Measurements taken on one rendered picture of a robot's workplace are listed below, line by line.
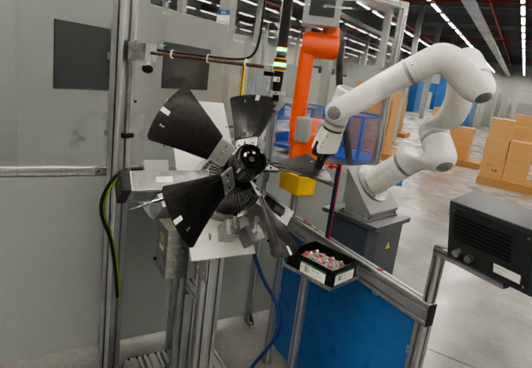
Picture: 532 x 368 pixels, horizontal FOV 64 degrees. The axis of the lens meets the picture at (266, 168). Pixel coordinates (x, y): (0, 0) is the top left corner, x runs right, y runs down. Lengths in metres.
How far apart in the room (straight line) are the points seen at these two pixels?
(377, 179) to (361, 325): 0.64
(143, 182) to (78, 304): 1.03
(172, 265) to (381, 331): 0.87
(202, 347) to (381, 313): 0.74
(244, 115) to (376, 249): 0.85
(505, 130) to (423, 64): 7.37
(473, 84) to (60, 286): 1.96
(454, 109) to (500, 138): 7.15
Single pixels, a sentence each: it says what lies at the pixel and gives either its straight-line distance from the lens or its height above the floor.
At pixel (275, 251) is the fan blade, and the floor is 0.97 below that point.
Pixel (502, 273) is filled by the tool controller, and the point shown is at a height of 1.08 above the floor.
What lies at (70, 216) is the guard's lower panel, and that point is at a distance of 2.17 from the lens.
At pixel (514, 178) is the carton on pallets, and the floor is 0.22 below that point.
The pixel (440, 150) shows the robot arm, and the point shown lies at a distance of 1.81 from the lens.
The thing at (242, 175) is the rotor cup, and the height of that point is 1.17.
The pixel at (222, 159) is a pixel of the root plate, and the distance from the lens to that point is 1.52.
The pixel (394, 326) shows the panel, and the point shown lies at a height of 0.70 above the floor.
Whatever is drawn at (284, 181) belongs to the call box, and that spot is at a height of 1.02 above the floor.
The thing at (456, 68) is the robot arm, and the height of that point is 1.61.
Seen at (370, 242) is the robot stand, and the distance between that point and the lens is 1.97.
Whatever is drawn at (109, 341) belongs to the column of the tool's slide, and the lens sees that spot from 2.33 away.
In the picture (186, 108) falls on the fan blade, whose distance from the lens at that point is 1.51.
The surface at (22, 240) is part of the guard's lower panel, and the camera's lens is 2.20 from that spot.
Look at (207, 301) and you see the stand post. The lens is 1.80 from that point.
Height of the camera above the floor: 1.52
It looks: 13 degrees down
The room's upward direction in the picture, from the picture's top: 7 degrees clockwise
